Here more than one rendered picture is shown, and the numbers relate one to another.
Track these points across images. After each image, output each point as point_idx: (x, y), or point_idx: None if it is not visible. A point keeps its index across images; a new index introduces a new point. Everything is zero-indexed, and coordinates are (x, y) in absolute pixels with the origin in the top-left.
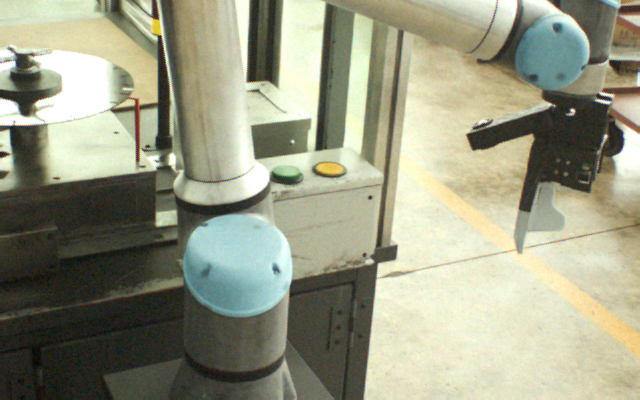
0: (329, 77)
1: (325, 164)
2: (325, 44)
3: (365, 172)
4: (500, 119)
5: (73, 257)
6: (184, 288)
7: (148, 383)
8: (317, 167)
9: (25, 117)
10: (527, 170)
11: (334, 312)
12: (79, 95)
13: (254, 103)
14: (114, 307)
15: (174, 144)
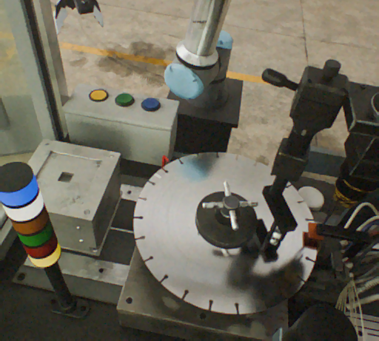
0: (52, 89)
1: (97, 97)
2: (44, 76)
3: (84, 87)
4: None
5: None
6: (229, 55)
7: (224, 114)
8: (104, 97)
9: (246, 166)
10: None
11: None
12: (197, 181)
13: (52, 176)
14: None
15: (97, 240)
